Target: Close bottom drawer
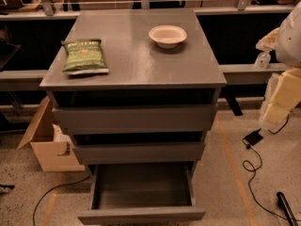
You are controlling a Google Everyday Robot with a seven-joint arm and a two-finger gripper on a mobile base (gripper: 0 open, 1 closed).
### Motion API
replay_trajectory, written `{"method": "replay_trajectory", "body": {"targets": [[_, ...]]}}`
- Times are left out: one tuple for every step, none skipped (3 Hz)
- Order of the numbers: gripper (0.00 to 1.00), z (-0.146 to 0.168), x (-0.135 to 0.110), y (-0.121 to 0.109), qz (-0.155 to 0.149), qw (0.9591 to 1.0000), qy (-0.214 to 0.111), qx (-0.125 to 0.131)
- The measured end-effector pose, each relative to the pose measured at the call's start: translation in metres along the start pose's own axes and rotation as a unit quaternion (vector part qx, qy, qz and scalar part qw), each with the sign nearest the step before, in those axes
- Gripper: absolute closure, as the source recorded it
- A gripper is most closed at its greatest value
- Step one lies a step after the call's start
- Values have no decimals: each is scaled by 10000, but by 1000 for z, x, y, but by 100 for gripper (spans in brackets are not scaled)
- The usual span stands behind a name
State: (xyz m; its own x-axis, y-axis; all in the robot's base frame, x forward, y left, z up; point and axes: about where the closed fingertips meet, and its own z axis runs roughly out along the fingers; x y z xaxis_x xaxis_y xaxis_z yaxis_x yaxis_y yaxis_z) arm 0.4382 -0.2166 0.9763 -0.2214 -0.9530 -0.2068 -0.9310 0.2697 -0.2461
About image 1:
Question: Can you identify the foam padded gripper finger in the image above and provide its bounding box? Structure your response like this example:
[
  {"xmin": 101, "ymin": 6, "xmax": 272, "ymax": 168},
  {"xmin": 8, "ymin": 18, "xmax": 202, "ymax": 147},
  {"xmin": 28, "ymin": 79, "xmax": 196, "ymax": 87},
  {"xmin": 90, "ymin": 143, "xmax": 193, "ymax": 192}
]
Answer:
[{"xmin": 259, "ymin": 101, "xmax": 292, "ymax": 130}]

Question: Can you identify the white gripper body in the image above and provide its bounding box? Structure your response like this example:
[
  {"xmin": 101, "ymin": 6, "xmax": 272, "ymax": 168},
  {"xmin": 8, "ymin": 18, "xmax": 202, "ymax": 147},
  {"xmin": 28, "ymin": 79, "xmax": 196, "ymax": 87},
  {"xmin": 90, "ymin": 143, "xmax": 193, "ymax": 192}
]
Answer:
[{"xmin": 265, "ymin": 69, "xmax": 301, "ymax": 111}]

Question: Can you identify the grey bottom drawer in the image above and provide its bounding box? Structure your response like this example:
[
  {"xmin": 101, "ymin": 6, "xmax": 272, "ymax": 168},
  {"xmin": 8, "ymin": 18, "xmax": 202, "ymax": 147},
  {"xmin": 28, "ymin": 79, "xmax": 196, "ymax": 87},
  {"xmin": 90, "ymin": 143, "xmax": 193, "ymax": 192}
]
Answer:
[{"xmin": 78, "ymin": 162, "xmax": 205, "ymax": 225}]

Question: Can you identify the grey drawer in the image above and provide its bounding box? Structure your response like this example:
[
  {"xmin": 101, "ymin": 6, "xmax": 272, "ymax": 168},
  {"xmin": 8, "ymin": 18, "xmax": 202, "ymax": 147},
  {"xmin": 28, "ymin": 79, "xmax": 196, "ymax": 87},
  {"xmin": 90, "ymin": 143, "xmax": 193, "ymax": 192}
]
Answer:
[
  {"xmin": 78, "ymin": 162, "xmax": 205, "ymax": 225},
  {"xmin": 73, "ymin": 132, "xmax": 204, "ymax": 165},
  {"xmin": 51, "ymin": 89, "xmax": 218, "ymax": 136}
]

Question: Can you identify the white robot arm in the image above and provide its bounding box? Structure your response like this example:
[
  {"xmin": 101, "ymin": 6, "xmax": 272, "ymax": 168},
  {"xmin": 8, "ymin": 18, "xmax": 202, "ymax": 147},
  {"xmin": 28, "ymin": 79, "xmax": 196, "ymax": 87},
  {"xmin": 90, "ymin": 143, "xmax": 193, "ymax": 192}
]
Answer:
[{"xmin": 256, "ymin": 2, "xmax": 301, "ymax": 130}]

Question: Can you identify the grey top drawer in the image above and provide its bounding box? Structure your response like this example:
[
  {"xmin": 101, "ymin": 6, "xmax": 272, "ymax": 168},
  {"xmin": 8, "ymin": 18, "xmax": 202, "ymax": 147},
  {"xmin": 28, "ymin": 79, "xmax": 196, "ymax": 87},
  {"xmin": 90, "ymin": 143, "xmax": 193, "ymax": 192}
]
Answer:
[{"xmin": 51, "ymin": 89, "xmax": 218, "ymax": 136}]

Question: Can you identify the grey middle drawer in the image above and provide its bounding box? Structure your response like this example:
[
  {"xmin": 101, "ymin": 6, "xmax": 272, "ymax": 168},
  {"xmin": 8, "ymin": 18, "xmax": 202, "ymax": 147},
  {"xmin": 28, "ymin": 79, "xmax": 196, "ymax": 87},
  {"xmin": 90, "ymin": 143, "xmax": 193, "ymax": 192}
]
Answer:
[{"xmin": 73, "ymin": 132, "xmax": 204, "ymax": 165}]

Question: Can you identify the black power adapter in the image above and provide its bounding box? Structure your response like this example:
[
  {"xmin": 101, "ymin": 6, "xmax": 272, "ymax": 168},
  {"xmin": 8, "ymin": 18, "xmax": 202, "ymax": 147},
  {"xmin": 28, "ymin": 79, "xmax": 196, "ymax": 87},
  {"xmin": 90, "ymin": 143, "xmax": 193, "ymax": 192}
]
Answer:
[{"xmin": 243, "ymin": 129, "xmax": 263, "ymax": 146}]

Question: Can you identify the black bar on floor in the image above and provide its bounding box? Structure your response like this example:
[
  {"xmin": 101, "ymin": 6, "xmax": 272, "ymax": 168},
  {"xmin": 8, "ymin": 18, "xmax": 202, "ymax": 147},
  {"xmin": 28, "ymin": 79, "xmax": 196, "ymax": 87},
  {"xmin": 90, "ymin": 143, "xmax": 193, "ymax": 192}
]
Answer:
[{"xmin": 277, "ymin": 192, "xmax": 299, "ymax": 226}]

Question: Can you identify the white paper bowl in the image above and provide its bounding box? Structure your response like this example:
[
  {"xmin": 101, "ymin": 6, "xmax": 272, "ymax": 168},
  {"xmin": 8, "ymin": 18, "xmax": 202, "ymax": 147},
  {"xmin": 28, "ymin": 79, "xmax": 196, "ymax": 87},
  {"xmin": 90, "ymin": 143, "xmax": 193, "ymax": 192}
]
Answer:
[{"xmin": 149, "ymin": 25, "xmax": 187, "ymax": 49}]

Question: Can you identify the green chip bag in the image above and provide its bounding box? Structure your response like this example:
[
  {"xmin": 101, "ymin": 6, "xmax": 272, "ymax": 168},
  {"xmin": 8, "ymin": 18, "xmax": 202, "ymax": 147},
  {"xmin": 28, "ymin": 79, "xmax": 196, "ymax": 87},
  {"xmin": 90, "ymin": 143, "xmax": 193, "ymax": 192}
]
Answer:
[{"xmin": 62, "ymin": 39, "xmax": 109, "ymax": 75}]

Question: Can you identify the open cardboard box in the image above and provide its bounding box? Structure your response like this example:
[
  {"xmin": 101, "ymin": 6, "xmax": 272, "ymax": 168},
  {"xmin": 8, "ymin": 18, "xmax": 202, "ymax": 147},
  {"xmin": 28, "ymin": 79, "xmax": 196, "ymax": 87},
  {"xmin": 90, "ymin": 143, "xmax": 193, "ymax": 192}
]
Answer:
[{"xmin": 17, "ymin": 96, "xmax": 85, "ymax": 172}]

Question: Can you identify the black adapter cable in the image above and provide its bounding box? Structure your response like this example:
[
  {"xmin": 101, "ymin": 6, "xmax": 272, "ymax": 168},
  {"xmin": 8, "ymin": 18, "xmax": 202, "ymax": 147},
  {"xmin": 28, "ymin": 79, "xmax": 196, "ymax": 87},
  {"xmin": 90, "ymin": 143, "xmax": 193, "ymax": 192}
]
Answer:
[{"xmin": 242, "ymin": 113, "xmax": 301, "ymax": 222}]

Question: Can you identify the black floor cable left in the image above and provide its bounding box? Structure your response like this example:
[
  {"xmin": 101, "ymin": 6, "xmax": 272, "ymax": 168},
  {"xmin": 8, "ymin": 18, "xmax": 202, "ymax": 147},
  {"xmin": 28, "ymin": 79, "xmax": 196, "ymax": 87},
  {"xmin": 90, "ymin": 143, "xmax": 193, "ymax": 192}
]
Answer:
[{"xmin": 32, "ymin": 173, "xmax": 92, "ymax": 226}]

